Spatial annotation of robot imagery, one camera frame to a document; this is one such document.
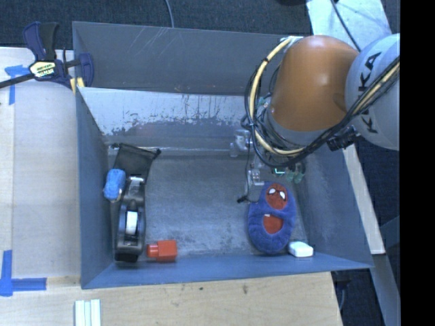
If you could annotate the black tape dispenser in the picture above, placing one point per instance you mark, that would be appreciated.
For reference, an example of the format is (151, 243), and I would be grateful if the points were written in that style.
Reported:
(130, 216)

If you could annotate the small white box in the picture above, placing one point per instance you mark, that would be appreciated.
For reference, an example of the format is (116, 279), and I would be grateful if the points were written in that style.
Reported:
(300, 249)

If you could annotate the black cloth pouch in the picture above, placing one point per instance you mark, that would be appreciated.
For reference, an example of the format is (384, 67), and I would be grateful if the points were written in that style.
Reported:
(134, 161)

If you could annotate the pale wood board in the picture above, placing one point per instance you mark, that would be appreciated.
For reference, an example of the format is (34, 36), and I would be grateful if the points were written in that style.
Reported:
(44, 182)

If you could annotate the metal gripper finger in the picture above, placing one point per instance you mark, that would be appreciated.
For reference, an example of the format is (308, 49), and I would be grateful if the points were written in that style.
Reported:
(242, 141)
(255, 177)

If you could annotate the grey metal bin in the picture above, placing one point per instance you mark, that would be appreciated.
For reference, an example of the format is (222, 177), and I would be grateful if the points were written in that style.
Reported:
(204, 195)

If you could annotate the blue toy car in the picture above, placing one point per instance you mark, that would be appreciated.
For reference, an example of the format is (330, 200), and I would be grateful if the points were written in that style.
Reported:
(113, 183)

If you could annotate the blue plush slipper red face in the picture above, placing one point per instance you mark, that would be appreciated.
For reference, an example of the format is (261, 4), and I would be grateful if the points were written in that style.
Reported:
(272, 216)

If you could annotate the red block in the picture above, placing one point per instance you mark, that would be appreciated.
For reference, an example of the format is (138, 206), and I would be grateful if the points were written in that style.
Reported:
(164, 250)

